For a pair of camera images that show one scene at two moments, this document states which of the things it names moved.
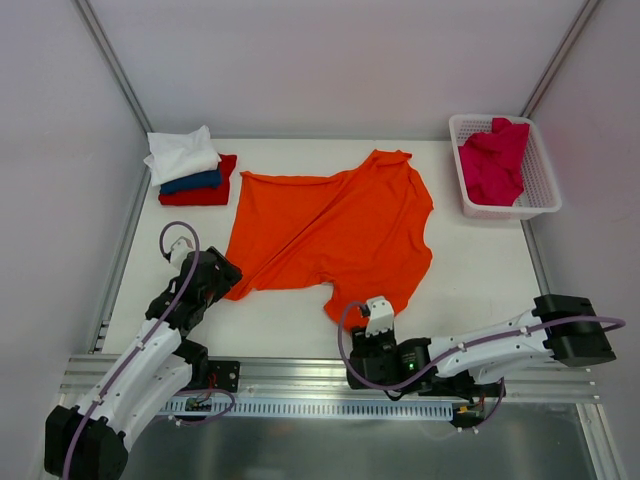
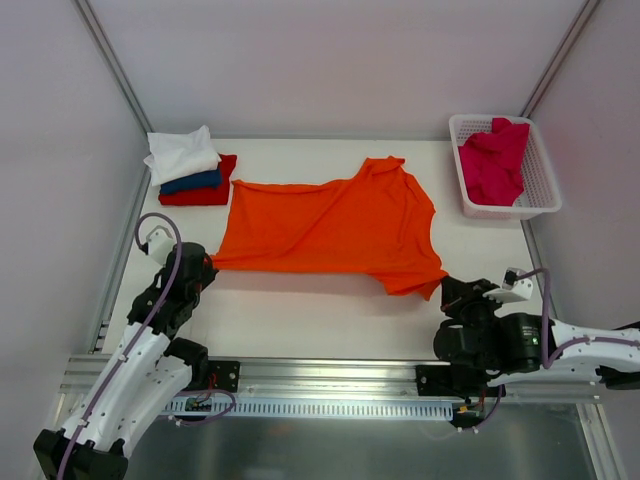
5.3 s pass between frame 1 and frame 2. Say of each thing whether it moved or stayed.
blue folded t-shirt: stayed
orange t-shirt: moved
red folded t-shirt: stayed
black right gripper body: moved
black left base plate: stayed
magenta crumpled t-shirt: stayed
